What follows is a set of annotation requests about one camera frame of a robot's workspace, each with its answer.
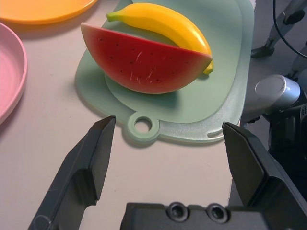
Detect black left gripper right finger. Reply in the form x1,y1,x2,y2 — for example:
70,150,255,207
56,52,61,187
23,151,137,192
222,121,307,230

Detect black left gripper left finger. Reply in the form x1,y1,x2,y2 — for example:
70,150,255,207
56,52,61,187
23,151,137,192
27,115,117,230

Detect red watermelon slice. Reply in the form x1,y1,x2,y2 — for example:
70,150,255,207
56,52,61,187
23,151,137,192
80,22,213,95

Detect yellow toy banana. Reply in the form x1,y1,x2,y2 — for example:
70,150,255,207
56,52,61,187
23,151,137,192
106,2,214,75

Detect green cutting mat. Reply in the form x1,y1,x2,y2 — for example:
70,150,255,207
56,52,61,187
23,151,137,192
75,0,255,146

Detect pink plate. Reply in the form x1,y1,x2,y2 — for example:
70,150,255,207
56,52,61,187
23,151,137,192
0,22,28,126

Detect yellow plate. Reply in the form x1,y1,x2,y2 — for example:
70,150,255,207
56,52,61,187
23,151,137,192
0,0,98,25

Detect grey metal frame leg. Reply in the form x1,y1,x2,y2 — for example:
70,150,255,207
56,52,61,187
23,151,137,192
250,0,307,58

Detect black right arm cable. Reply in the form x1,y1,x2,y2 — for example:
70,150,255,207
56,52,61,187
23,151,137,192
272,0,307,58

